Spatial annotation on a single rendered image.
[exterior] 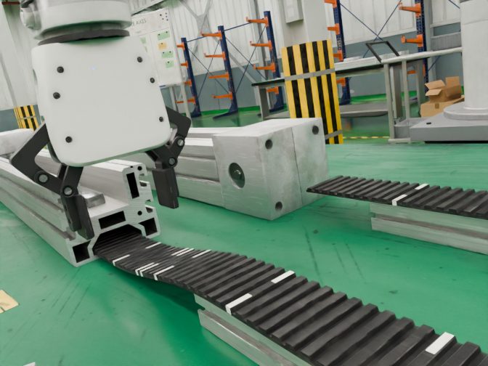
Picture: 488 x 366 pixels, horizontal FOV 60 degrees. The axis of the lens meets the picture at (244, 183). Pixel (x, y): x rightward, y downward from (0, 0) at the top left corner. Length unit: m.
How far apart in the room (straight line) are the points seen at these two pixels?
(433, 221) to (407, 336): 0.17
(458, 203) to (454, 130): 0.40
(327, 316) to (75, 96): 0.25
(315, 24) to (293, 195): 3.36
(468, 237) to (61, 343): 0.31
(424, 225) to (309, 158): 0.17
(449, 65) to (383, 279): 8.16
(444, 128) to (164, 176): 0.49
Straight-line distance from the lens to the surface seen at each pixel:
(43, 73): 0.37
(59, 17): 0.37
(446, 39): 3.48
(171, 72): 6.11
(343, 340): 0.22
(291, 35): 3.96
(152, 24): 6.25
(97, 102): 0.37
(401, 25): 8.82
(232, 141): 0.49
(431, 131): 0.77
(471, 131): 0.75
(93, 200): 0.51
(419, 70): 6.17
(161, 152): 0.41
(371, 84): 9.13
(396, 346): 0.21
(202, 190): 0.57
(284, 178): 0.47
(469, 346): 0.21
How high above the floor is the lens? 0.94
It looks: 14 degrees down
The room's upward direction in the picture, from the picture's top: 10 degrees counter-clockwise
